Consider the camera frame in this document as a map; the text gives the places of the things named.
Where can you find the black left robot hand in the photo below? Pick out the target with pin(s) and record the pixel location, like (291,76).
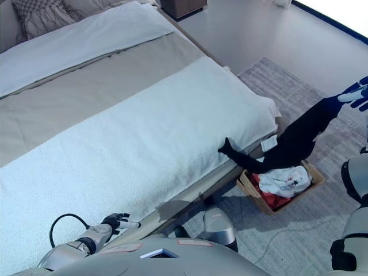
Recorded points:
(113,222)

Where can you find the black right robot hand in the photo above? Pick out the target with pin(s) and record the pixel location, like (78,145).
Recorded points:
(360,96)

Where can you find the black garment with white tag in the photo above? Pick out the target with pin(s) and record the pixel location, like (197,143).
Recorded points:
(299,135)

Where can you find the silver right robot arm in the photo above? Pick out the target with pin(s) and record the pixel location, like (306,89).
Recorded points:
(356,224)

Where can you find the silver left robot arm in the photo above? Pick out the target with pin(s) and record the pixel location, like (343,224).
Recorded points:
(83,241)

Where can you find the bed with white blanket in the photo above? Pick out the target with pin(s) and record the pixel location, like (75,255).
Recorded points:
(129,135)

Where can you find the brown open basket box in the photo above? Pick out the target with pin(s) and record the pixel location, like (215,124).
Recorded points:
(316,178)

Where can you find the grey robot torso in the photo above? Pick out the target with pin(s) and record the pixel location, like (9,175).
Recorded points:
(172,261)

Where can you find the grey woven rug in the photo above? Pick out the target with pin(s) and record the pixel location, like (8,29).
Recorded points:
(287,86)

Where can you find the silver right robot leg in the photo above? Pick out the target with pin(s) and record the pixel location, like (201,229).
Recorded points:
(220,227)

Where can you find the white printed garment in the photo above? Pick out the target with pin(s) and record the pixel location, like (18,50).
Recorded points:
(287,179)

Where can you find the red garment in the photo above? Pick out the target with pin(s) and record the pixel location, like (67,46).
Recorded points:
(276,201)

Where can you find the beige duvet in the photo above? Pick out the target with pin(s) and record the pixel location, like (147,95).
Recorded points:
(100,86)

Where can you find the white pillow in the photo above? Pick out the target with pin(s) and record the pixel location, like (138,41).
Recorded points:
(86,37)

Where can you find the dark wooden nightstand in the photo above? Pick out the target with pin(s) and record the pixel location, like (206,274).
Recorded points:
(184,7)

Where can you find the beige pillow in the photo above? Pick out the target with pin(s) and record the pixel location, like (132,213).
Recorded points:
(100,6)
(10,26)

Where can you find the grey tasselled pillow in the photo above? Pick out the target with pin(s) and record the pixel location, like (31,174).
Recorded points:
(43,17)

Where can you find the brown bed frame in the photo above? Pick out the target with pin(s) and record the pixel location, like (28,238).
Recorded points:
(187,198)

